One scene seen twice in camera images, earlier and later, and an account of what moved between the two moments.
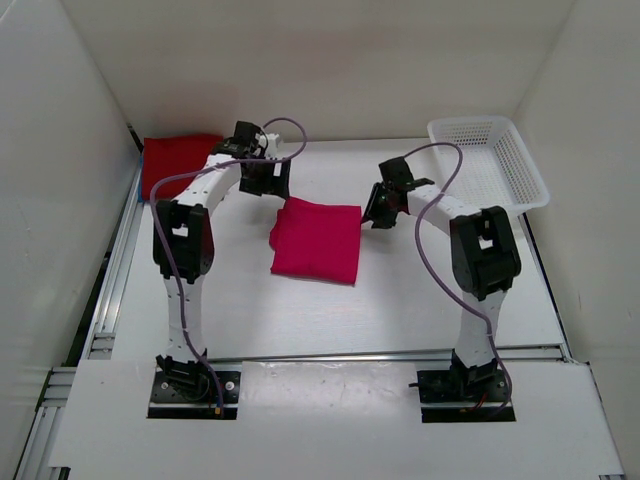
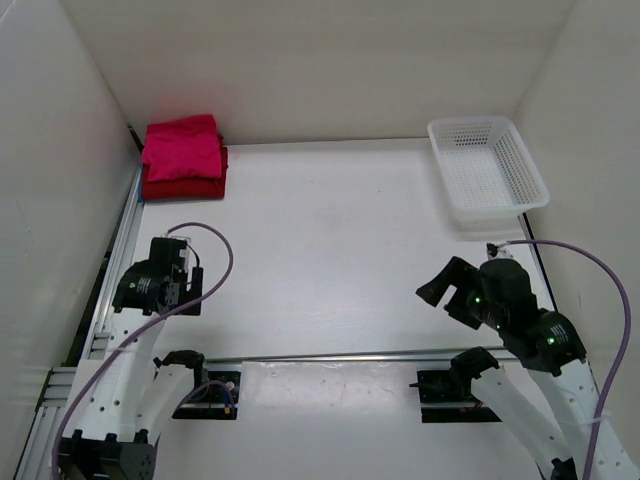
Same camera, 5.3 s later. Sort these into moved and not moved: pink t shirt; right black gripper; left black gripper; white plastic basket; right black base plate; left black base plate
Moved: right black gripper; pink t shirt; left black gripper
Not moved: white plastic basket; left black base plate; right black base plate
